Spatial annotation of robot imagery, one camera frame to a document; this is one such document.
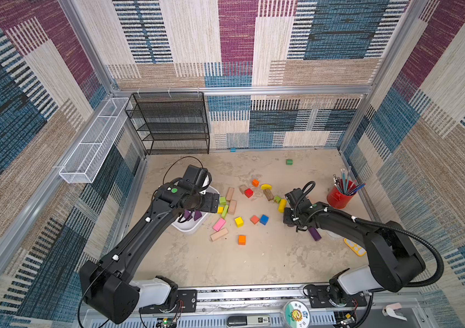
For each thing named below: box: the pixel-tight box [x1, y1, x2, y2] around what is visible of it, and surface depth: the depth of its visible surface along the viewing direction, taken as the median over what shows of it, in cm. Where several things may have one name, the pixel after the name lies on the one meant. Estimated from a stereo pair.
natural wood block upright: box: [227, 199, 238, 216], surface depth 97 cm
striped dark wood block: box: [263, 188, 275, 201], surface depth 103 cm
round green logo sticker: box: [284, 299, 311, 328], surface depth 65 cm
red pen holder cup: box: [326, 166, 366, 210], surface depth 94 cm
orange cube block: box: [237, 235, 247, 246], surface depth 89 cm
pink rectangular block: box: [212, 217, 227, 232], surface depth 93 cm
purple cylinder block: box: [308, 226, 322, 242], surface depth 89 cm
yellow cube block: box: [234, 216, 245, 228], surface depth 93 cm
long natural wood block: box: [209, 227, 230, 242], surface depth 91 cm
